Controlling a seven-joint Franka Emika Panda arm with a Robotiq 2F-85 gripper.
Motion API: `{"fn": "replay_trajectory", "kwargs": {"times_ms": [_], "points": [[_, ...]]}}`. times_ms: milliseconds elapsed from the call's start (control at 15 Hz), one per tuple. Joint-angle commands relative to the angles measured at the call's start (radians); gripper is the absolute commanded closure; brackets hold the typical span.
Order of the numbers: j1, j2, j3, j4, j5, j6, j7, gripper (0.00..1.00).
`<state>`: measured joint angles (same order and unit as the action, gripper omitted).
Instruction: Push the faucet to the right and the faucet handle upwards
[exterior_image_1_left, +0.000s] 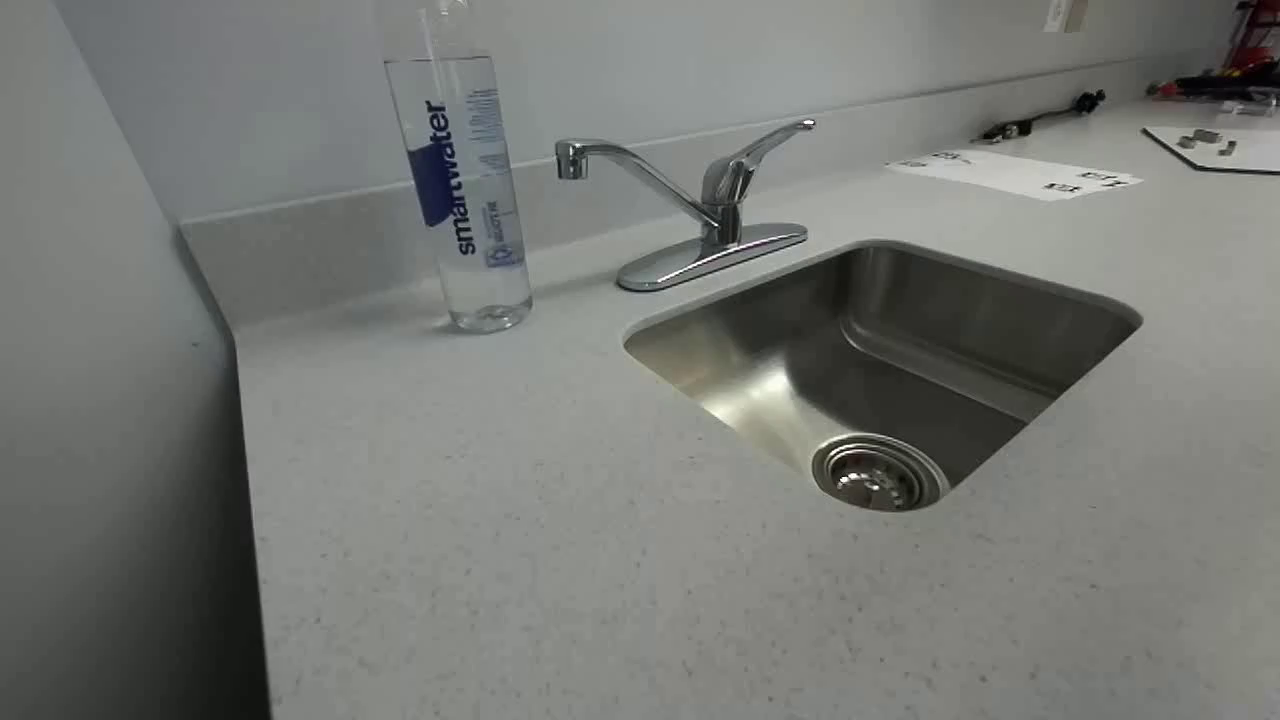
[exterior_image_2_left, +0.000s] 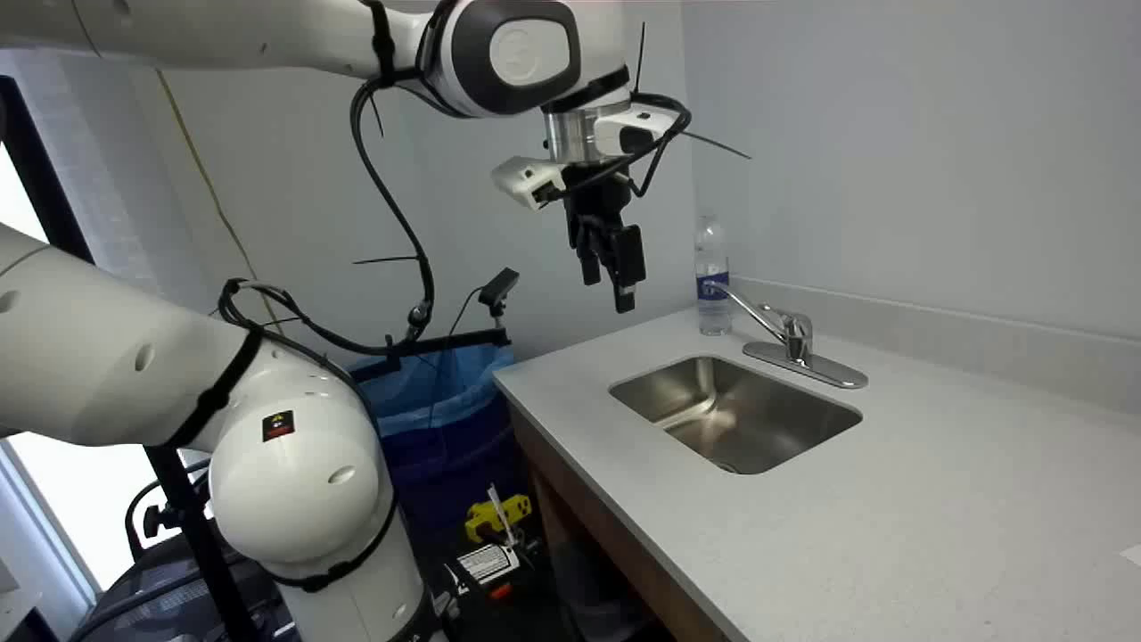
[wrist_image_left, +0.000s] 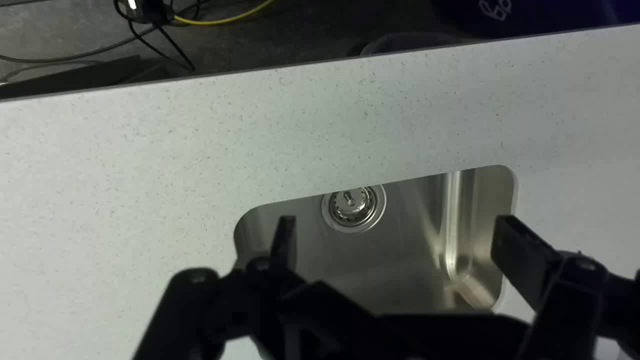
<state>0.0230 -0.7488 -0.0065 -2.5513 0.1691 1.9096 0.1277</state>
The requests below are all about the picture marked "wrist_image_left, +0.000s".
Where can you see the stainless steel sink basin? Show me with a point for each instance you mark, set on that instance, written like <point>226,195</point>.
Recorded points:
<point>413,261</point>

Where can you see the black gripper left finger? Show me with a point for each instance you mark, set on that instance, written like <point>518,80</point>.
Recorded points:
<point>200,300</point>

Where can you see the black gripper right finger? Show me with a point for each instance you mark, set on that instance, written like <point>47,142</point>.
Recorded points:
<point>572,300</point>

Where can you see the round metal sink drain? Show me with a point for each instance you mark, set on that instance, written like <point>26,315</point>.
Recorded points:
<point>353,206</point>

